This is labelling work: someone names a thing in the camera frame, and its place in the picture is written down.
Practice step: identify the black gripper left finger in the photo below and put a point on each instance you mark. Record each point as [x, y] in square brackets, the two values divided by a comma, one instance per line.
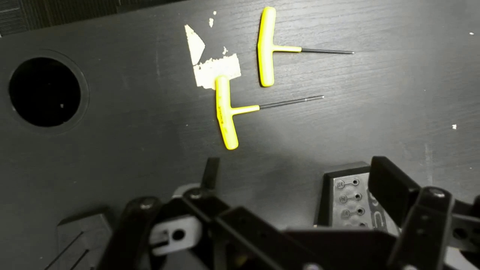
[234, 234]

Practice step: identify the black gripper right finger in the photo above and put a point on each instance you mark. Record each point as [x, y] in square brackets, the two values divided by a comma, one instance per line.
[429, 225]

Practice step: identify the black stand holding yellow wrenches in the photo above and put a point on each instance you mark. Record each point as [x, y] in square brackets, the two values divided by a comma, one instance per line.
[349, 200]

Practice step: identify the black stand holding red wrenches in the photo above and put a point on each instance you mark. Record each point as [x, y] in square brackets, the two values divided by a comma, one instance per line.
[82, 240]

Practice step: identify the torn beige paper scrap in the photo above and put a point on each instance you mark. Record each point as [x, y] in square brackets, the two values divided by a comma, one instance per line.
[214, 69]

